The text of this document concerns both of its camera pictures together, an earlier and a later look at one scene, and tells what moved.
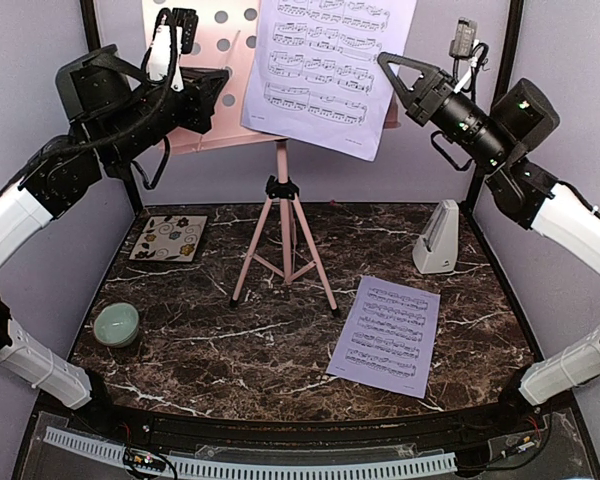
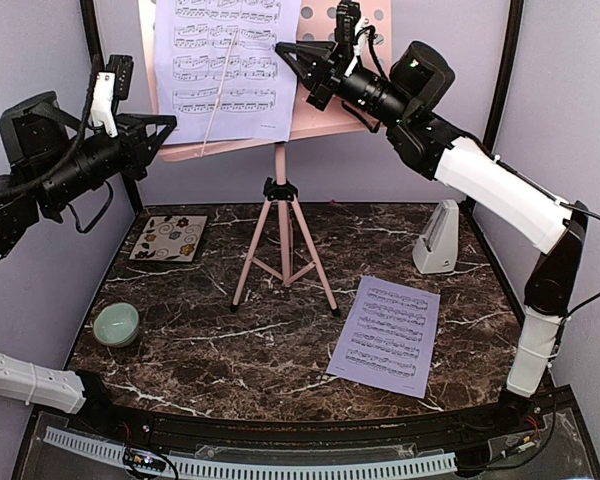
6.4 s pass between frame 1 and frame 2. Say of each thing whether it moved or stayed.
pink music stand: moved
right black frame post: stayed
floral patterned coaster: stayed
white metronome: stayed
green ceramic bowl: stayed
